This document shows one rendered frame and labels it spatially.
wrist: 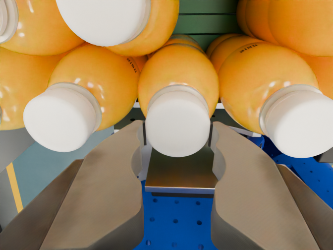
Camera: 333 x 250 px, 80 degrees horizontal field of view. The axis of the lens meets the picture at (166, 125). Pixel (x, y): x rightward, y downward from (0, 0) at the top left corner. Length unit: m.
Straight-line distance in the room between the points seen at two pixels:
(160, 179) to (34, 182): 1.92
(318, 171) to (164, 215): 0.66
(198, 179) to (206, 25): 0.21
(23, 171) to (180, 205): 1.86
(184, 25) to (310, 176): 0.67
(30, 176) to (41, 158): 0.25
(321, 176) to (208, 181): 0.63
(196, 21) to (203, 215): 0.27
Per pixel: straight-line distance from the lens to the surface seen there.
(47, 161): 1.89
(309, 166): 0.87
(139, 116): 0.34
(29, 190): 2.23
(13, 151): 0.95
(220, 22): 0.32
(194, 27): 0.32
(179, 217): 0.30
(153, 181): 0.24
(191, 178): 0.25
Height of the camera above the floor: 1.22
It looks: 61 degrees down
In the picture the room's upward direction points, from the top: 174 degrees counter-clockwise
